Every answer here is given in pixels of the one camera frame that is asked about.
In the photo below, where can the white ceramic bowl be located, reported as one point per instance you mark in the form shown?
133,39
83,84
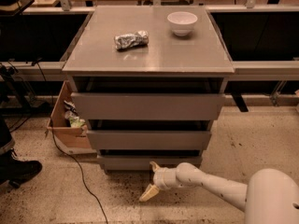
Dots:
181,22

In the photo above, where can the cardboard box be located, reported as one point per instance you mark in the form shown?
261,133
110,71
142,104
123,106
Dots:
70,137

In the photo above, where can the grey middle drawer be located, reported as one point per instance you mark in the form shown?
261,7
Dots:
149,140

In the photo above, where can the grey drawer cabinet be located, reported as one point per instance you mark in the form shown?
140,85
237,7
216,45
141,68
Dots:
145,93

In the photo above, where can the grey metal rail frame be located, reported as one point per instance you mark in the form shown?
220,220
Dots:
264,69

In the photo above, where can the grey top drawer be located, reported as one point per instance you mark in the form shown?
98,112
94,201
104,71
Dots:
148,106

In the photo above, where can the grey drawer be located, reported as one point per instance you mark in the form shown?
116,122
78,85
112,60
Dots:
148,106
141,163
149,140

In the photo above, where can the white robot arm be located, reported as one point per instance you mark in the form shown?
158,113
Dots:
270,197

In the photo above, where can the crumpled snack packets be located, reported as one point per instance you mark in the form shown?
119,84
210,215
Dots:
71,115

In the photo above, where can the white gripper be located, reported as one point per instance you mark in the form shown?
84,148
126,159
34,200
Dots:
161,177

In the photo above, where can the crumpled silver foil bag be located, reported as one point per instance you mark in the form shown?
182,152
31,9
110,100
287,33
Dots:
127,41

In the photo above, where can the grey bottom drawer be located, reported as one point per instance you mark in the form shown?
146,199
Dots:
141,163

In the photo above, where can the black shoe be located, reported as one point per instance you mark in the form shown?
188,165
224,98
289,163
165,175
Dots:
17,172

